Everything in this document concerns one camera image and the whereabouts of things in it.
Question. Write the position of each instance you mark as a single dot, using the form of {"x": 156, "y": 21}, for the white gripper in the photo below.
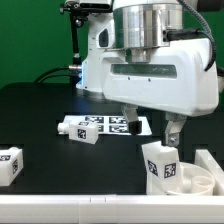
{"x": 176, "y": 80}

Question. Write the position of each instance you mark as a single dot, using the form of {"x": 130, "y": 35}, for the white round stool seat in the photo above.
{"x": 195, "y": 181}

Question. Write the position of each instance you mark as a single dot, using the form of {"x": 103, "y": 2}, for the paper sheet with markers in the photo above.
{"x": 116, "y": 125}

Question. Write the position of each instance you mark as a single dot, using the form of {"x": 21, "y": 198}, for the white L-shaped fence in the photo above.
{"x": 114, "y": 209}

